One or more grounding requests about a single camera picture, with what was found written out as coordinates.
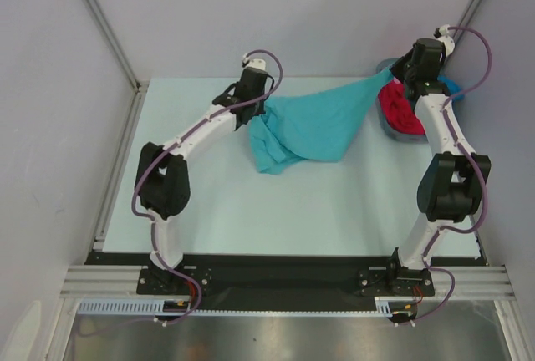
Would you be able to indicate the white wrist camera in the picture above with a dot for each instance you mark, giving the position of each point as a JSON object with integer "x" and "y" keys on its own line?
{"x": 254, "y": 63}
{"x": 443, "y": 35}

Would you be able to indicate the teal t-shirt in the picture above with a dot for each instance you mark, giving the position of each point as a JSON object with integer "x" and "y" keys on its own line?
{"x": 318, "y": 127}

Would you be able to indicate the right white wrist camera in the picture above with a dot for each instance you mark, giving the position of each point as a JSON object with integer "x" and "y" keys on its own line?
{"x": 443, "y": 35}

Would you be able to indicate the left aluminium corner post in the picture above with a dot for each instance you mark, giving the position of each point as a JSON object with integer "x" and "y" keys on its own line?
{"x": 102, "y": 23}

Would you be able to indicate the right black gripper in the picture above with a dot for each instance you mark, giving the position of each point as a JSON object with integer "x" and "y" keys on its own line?
{"x": 401, "y": 68}

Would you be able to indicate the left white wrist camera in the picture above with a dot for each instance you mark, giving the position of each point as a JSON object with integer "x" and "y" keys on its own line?
{"x": 254, "y": 63}

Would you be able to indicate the blue t-shirt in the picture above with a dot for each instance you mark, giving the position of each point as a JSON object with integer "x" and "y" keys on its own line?
{"x": 453, "y": 87}

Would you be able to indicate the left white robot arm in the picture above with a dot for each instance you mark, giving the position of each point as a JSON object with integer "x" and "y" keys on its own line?
{"x": 162, "y": 183}

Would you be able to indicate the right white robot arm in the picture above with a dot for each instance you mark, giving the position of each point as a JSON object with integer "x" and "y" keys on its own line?
{"x": 454, "y": 184}

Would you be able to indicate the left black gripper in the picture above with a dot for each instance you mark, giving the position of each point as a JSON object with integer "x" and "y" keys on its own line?
{"x": 259, "y": 109}

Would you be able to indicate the red t-shirt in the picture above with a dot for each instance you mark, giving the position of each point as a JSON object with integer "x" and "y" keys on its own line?
{"x": 397, "y": 111}

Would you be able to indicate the grey plastic basket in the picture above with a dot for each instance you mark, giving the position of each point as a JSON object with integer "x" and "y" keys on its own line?
{"x": 413, "y": 139}

